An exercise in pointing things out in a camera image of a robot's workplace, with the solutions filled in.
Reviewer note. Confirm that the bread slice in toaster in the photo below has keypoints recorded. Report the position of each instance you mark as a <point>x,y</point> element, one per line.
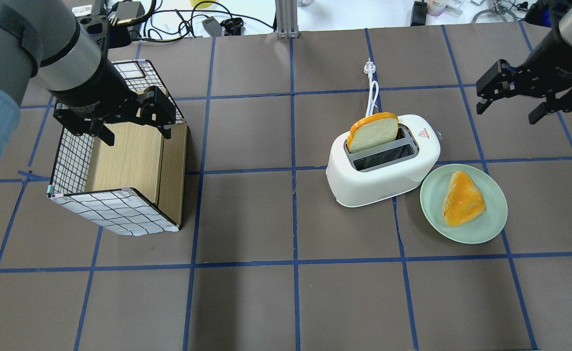
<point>372,131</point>

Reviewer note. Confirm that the white toaster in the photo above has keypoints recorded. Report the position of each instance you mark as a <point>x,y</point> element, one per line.
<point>385,171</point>

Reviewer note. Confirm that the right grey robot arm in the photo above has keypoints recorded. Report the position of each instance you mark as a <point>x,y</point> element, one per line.
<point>546,74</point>

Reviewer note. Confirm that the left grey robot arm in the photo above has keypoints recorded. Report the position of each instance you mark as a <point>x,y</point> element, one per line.
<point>68,57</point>

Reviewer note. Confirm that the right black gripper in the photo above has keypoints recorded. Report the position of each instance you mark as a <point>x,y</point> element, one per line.
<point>550,57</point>

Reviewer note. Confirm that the black power adapter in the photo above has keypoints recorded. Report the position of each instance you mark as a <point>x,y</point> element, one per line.
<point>213,27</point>

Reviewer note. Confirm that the bread slice on plate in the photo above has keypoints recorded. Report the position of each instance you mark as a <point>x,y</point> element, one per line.
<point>463,202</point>

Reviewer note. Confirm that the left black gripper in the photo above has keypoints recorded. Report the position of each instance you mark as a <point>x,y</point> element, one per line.
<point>94,87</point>

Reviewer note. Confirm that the light green plate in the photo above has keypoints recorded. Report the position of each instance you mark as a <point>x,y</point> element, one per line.
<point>485,227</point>

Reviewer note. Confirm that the wire basket with wooden shelf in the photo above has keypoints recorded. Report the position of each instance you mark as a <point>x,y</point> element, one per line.
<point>134,187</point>

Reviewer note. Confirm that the aluminium frame post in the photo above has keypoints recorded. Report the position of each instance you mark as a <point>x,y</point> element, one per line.
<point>287,25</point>

